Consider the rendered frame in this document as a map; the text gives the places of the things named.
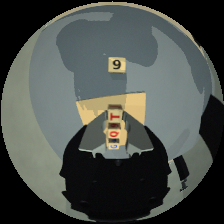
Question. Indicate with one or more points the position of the tan flat mat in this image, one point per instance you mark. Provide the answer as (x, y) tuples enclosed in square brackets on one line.
[(132, 103)]

